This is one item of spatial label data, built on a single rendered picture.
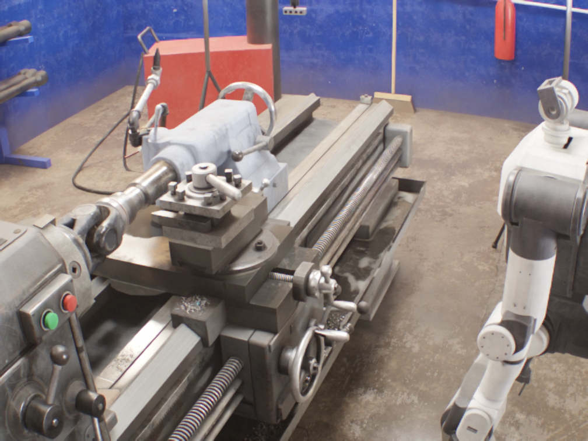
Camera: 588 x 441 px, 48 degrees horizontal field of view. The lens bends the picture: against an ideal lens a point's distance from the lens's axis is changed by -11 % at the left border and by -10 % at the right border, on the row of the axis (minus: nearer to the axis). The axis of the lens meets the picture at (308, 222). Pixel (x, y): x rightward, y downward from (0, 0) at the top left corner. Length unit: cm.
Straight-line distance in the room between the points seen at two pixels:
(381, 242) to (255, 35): 215
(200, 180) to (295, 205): 66
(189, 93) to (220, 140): 273
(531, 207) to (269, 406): 97
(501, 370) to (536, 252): 28
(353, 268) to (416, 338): 50
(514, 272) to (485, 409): 33
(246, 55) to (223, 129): 260
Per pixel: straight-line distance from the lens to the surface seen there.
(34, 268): 117
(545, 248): 125
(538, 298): 131
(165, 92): 482
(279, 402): 192
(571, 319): 154
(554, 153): 137
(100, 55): 666
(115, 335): 199
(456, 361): 302
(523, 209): 122
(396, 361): 300
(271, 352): 178
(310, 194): 239
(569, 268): 142
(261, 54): 467
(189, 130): 207
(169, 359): 168
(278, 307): 176
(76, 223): 163
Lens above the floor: 185
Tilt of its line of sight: 27 degrees down
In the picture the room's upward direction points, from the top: 1 degrees counter-clockwise
